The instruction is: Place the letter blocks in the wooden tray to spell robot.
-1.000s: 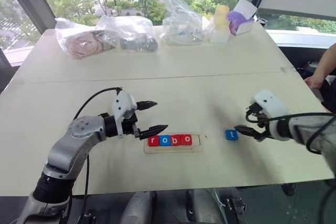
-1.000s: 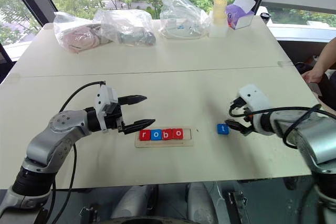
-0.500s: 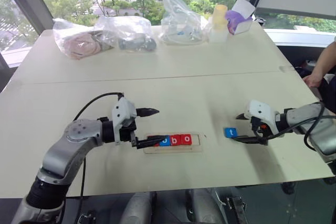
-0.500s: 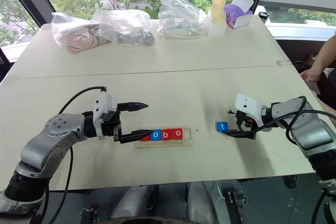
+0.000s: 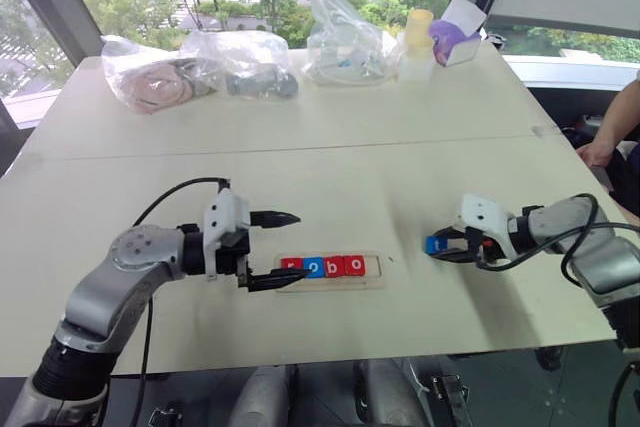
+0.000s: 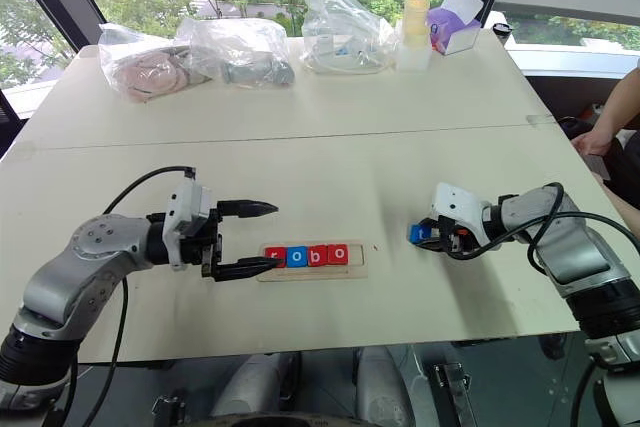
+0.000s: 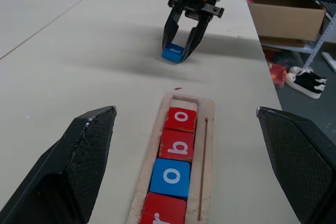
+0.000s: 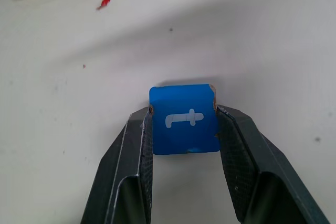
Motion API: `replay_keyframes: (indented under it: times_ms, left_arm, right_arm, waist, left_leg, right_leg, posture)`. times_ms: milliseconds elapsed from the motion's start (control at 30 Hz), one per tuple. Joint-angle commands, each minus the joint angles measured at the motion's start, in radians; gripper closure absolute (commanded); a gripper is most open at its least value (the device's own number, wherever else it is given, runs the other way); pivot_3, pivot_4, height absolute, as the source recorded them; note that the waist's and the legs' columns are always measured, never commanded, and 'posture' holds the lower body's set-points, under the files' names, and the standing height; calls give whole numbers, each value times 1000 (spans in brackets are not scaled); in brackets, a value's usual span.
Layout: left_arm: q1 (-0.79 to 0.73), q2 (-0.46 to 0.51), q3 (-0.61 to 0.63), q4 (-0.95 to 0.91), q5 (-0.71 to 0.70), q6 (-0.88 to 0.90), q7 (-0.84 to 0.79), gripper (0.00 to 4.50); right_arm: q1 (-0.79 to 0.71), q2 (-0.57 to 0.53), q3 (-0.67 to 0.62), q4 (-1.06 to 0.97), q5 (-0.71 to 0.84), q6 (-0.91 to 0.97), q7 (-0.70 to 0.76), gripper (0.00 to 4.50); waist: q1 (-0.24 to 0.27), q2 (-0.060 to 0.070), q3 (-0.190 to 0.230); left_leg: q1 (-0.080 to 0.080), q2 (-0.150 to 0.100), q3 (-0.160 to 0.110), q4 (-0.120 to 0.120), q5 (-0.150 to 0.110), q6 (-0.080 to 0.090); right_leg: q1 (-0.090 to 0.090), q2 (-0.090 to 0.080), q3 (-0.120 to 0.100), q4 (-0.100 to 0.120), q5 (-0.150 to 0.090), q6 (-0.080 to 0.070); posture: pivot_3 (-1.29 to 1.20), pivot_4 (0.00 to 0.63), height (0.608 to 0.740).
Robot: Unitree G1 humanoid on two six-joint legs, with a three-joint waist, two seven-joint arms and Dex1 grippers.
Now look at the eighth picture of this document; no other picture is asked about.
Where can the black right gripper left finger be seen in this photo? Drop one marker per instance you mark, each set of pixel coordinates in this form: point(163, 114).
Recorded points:
point(123, 182)

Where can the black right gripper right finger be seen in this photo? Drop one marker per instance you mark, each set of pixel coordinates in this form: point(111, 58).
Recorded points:
point(252, 171)

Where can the small red paint chip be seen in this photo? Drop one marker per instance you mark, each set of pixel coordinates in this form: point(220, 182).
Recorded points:
point(105, 1)

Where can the blue letter tile t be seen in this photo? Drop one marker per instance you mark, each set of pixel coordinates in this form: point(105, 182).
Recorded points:
point(183, 129)

